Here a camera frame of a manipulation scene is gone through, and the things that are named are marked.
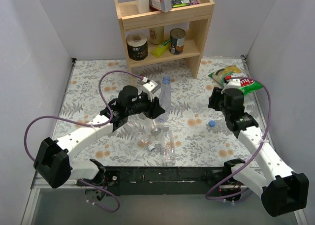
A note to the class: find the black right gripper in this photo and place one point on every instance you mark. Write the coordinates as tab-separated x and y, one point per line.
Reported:
216	100

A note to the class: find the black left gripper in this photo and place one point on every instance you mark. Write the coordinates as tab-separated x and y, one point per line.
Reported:
152	109

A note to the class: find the clear bottle with blue cap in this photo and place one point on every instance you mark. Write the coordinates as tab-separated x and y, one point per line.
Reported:
165	99

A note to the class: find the blue bottle cap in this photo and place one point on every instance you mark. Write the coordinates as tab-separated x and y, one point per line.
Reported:
212	123

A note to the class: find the clear bottle with white cap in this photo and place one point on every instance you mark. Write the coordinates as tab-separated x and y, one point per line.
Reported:
167	146

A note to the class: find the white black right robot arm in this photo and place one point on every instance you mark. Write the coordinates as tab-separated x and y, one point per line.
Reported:
280	188

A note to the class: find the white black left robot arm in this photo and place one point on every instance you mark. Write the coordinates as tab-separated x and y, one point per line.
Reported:
54	160

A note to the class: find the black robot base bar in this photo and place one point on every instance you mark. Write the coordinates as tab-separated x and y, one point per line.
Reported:
175	180

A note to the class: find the clear bottle with silver cap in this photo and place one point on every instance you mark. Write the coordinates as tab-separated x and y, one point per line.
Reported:
154	127

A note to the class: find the crushed clear bottle blue-white cap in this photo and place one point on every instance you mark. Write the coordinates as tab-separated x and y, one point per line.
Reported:
138	133

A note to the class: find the white tall bottle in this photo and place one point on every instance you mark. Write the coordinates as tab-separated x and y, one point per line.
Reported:
142	6

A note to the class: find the green white chips bag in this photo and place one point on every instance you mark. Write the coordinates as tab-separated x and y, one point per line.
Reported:
248	85

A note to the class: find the floral patterned table mat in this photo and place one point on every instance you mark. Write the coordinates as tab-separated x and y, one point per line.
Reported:
196	143

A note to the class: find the yellow green packet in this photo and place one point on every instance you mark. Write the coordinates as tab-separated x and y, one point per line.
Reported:
161	48

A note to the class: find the black wrapped paper roll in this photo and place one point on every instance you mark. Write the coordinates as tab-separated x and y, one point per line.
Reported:
137	46

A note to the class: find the tin food can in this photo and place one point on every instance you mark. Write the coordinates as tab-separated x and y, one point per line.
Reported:
177	39

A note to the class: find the cream cylindrical jar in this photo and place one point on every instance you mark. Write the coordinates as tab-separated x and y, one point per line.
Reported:
156	35

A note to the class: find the red grey carton box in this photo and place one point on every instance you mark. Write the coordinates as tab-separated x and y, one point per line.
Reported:
161	5

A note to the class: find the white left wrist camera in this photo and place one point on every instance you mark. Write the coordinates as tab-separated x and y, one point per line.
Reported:
149	87

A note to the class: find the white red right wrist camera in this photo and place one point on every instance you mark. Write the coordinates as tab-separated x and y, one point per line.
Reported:
232	82

